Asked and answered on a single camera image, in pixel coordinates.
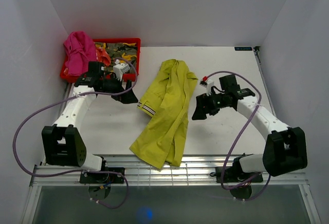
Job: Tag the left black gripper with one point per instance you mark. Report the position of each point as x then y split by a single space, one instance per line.
128 97

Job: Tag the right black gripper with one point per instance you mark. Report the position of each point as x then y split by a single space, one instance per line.
203 100

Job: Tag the yellow-green trousers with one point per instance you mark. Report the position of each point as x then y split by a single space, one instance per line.
167 102

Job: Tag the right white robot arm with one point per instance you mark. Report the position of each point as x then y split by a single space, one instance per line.
285 146

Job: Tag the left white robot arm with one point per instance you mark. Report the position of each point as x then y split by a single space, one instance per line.
62 142

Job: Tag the camouflage garment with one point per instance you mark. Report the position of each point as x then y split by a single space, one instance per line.
119 50

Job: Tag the orange patterned garment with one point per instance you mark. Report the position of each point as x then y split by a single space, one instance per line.
102 56

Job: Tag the blue table label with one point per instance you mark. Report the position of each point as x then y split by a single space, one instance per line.
243 48

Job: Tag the red plastic bin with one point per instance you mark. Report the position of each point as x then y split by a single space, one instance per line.
137 41

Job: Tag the pink garment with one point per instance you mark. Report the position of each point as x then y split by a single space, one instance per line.
81 50

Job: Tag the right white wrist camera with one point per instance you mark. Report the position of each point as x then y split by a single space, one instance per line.
207 83

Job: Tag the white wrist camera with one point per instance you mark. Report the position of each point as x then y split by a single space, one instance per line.
207 83
120 69

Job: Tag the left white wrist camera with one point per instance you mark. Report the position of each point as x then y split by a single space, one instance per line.
120 69

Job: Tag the aluminium rail frame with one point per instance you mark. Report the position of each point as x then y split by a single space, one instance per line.
109 128

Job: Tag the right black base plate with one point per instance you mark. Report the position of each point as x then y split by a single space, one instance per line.
231 177

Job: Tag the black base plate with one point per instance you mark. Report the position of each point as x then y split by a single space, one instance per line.
103 178
231 177

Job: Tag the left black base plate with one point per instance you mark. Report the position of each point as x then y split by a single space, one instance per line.
103 178

